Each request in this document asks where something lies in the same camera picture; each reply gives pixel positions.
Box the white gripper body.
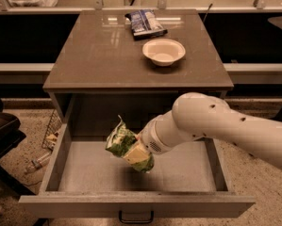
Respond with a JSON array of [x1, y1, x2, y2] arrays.
[[139, 116, 172, 154]]

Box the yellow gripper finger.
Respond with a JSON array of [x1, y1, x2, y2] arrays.
[[124, 141, 150, 165]]

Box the green jalapeno chip bag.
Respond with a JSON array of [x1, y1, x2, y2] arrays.
[[105, 118, 155, 173]]

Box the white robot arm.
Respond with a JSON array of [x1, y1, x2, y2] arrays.
[[124, 92, 282, 170]]

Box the open grey top drawer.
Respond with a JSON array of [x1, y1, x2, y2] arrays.
[[19, 124, 255, 219]]

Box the grey cabinet with glossy top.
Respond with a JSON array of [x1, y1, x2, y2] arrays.
[[43, 9, 233, 116]]

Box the blue chip bag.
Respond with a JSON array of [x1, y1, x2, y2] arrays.
[[125, 9, 168, 40]]

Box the white paper bowl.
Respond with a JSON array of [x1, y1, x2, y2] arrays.
[[142, 39, 186, 67]]

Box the clear plastic bottle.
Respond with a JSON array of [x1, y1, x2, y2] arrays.
[[25, 152, 51, 174]]

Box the black chair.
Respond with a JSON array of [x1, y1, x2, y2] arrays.
[[0, 99, 33, 195]]

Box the black drawer handle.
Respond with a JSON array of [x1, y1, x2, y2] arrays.
[[118, 211, 155, 225]]

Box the wire mesh basket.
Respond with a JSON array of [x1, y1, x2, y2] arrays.
[[42, 110, 62, 150]]

